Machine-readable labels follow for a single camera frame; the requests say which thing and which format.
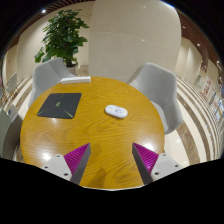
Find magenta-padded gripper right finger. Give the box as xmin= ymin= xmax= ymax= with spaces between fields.
xmin=131 ymin=142 xmax=184 ymax=185

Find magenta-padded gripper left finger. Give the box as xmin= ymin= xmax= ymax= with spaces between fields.
xmin=41 ymin=142 xmax=92 ymax=186

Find white cartoon-print computer mouse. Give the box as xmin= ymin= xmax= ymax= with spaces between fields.
xmin=104 ymin=104 xmax=129 ymax=120

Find black mouse pad green lines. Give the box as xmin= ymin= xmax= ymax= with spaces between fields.
xmin=36 ymin=92 xmax=83 ymax=120

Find grey shell chair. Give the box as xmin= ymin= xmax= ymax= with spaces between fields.
xmin=126 ymin=62 xmax=184 ymax=135
xmin=28 ymin=57 xmax=78 ymax=109
xmin=0 ymin=104 xmax=24 ymax=160

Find poster display stand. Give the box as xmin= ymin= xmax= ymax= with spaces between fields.
xmin=201 ymin=77 xmax=214 ymax=100

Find small pale distant chair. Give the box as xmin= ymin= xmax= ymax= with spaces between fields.
xmin=4 ymin=72 xmax=19 ymax=98

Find white plant pot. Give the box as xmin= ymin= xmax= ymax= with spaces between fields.
xmin=65 ymin=63 xmax=80 ymax=76

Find green leafy potted plant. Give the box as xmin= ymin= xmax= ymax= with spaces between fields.
xmin=34 ymin=8 xmax=90 ymax=68

